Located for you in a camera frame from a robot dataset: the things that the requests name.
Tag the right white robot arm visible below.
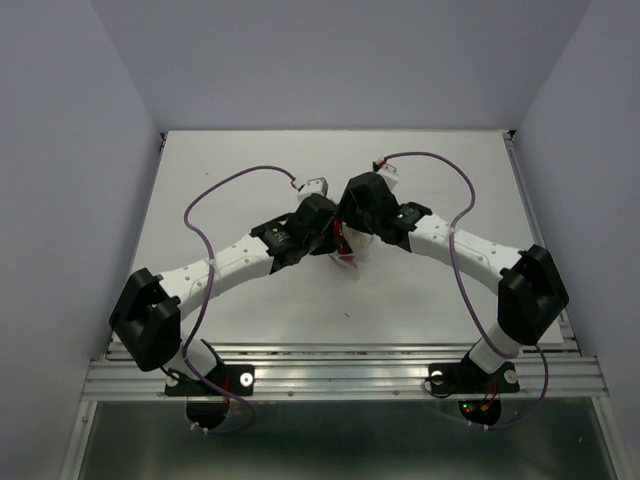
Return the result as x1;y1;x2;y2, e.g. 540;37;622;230
337;172;569;390

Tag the red chili pepper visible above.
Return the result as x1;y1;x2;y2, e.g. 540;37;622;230
333;220;352;255

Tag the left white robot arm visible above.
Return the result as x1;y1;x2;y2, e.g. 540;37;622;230
109;194;337;372

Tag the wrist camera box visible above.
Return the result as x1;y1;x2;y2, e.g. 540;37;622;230
291;177;329;197
372;158;399;191

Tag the white radish with leaves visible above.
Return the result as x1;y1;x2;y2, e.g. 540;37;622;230
344;229;375;261

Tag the aluminium mounting rail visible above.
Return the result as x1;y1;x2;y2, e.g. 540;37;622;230
81;342;609;402

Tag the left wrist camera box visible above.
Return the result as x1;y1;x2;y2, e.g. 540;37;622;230
291;177;329;197

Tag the clear zip top bag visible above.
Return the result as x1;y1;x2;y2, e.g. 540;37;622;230
329;222;368;269

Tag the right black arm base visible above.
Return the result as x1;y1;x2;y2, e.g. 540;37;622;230
422;355;520;428

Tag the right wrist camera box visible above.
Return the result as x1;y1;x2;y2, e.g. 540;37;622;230
372;158;399;191

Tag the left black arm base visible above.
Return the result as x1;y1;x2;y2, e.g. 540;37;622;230
160;339;257;436

